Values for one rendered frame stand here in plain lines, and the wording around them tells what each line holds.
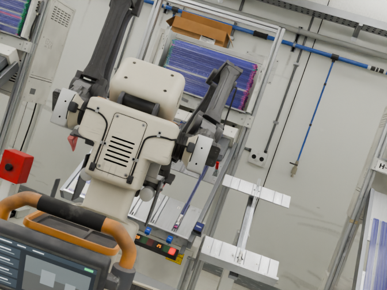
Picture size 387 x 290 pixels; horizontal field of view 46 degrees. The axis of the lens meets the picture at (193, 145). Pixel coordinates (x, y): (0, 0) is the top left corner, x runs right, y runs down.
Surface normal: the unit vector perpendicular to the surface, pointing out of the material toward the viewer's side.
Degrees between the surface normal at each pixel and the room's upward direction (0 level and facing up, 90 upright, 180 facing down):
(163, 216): 44
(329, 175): 90
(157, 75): 48
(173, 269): 90
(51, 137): 90
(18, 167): 90
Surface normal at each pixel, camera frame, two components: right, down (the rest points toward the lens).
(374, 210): 0.09, -0.68
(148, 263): -0.20, 0.00
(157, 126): 0.00, -0.08
